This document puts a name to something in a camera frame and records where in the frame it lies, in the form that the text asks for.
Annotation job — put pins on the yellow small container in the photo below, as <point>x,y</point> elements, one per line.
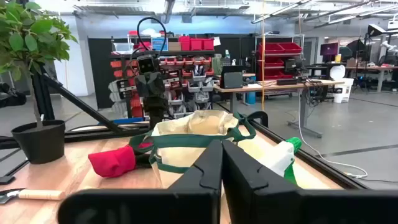
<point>338,58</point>

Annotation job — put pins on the small background spray bottle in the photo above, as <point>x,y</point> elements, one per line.
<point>227,54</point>

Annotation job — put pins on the black corner bracket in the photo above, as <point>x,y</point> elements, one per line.
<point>261,115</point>

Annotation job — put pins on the blue printed box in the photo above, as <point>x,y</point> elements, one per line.
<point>159,44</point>

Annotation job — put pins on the white green spray bottle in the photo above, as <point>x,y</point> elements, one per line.
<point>278,157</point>

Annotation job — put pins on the tall red storage bin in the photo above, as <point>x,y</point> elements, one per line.
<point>184,44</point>

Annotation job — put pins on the black partition panel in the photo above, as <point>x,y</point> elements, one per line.
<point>99,71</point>

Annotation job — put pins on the parts bin storage rack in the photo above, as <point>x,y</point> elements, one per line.
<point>186,84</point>

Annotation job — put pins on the white paper tag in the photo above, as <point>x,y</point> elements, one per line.
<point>217,41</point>

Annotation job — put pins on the brown cardboard box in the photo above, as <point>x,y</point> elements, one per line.
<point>174,46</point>

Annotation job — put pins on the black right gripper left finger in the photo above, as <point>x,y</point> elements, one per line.
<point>186,202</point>

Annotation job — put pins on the light wooden side board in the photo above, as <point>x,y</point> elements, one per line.
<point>102,127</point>

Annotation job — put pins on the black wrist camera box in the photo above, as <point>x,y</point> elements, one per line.
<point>146,64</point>

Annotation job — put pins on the clear plastic box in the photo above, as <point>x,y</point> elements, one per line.
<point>123,48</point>

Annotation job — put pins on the black aluminium rig frame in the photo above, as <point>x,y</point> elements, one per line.
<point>93,112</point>

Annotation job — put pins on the black table edge clamp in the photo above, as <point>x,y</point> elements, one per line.
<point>6,179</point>

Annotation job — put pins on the blue waste bin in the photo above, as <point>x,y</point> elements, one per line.
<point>250,98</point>

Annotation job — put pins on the black studio softbox light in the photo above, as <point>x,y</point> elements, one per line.
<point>376,30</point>

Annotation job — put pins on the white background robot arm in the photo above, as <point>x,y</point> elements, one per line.
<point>390,46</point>

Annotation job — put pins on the potted green plant black pot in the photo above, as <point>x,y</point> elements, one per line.
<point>38,143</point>

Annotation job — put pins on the black flat desk device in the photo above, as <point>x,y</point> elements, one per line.
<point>286,81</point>

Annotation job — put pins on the red black gardening glove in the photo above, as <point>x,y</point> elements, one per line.
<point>112,161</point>

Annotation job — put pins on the purple screen monitor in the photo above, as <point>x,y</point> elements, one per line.
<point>329,49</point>

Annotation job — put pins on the wooden top workshop desk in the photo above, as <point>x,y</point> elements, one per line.
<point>270,86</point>

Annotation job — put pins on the white trash can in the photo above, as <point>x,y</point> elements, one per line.
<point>342,90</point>

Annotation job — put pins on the blue flat object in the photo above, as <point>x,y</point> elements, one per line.
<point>124,120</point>

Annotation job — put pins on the black bulky equipment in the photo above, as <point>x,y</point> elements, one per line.
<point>12,98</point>

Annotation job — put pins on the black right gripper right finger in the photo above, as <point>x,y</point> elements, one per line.
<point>264,202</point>

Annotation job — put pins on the wooden desk with grey legs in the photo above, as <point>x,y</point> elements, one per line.
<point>373,68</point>

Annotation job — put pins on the black desktop robot equipment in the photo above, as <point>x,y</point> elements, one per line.
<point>293,66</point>

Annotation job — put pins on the red tray shelf rack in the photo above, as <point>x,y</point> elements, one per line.
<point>276,49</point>

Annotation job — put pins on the black grey case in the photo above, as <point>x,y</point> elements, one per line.
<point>232,79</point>

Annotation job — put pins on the cream green-trimmed gardening bag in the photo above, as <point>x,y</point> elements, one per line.
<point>180,155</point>

